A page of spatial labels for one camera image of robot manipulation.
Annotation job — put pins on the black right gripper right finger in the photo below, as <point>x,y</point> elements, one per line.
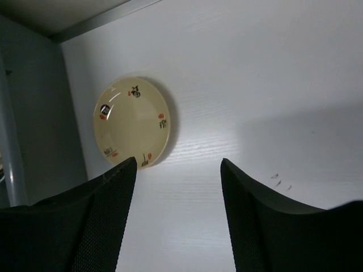
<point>271,232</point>

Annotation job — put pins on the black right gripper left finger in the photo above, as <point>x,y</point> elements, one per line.
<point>80,229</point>

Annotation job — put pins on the cream plate with calligraphy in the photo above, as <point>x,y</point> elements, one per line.
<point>132,119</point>

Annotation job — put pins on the grey plastic bin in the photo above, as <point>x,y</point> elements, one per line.
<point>40,145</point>

